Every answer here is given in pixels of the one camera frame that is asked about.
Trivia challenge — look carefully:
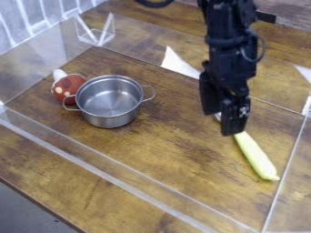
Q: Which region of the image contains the clear acrylic enclosure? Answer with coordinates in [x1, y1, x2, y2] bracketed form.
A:
[0, 0, 311, 233]

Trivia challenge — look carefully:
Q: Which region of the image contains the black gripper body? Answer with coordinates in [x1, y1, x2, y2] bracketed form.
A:
[201, 60, 256, 101]

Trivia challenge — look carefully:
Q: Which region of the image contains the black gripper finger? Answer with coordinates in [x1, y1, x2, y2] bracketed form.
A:
[197, 71, 224, 117]
[221, 96, 249, 136]

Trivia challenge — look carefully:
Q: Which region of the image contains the small steel pot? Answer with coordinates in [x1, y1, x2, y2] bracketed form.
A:
[61, 75, 156, 128]

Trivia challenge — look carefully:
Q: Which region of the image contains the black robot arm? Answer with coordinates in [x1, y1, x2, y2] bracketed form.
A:
[196, 0, 260, 136]

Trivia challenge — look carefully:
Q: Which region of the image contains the green handled metal spoon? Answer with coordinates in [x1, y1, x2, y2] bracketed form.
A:
[213, 112, 281, 182]

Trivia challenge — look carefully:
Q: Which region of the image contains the black bar on table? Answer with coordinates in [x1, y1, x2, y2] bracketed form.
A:
[256, 11, 277, 24]

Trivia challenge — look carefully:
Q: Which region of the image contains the red toy mushroom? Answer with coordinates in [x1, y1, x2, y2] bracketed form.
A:
[50, 69, 86, 105]

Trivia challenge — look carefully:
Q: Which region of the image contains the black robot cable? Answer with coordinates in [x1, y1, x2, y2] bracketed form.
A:
[240, 26, 266, 64]

